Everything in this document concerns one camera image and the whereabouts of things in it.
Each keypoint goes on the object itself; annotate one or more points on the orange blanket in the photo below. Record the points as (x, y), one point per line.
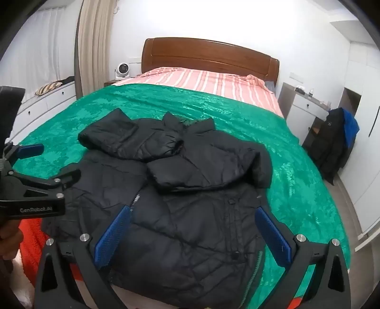
(29, 240)

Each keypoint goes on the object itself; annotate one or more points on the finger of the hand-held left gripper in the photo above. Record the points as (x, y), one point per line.
(29, 150)
(68, 177)

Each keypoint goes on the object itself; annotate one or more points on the grey pillow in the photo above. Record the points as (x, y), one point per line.
(269, 86)

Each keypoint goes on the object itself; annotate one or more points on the wooden headboard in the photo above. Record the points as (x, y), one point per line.
(207, 53)

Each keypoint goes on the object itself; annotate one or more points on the dark wooden chair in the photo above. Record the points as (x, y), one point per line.
(314, 133)

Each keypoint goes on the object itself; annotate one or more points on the white sheer curtain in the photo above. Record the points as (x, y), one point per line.
(44, 50)

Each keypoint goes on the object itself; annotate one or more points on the white desk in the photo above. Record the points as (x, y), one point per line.
(302, 104)

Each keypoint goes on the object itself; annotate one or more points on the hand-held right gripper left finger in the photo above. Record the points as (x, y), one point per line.
(112, 234)

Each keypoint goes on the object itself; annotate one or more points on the green patterned blanket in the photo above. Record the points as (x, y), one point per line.
(237, 118)

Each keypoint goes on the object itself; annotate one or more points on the wooden nightstand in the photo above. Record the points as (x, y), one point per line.
(111, 82)

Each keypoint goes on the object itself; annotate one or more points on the black quilted duvet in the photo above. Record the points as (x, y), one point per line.
(184, 225)

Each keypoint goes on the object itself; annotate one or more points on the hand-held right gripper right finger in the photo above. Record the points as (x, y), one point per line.
(273, 237)

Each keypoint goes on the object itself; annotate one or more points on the white wardrobe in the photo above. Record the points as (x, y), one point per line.
(365, 148)

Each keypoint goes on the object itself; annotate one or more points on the striped cushion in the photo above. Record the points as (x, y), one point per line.
(47, 88)

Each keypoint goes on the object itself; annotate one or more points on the small white fan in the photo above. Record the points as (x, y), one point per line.
(122, 70)

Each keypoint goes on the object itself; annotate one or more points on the person's left hand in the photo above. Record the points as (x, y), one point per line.
(10, 237)

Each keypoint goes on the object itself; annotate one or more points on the white drawer cabinet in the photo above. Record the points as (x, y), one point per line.
(44, 104)

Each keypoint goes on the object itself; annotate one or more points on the blue garment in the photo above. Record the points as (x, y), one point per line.
(351, 127)

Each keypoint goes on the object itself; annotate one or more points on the dark cloth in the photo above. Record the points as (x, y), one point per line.
(67, 79)

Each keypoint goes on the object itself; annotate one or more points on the beige curtain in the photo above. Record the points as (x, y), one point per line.
(92, 44)

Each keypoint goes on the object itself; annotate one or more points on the pink patterned pillow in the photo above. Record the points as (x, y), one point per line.
(207, 80)

